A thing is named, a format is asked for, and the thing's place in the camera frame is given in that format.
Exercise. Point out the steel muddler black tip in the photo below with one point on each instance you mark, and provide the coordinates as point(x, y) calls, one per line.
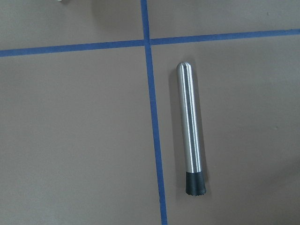
point(195, 184)

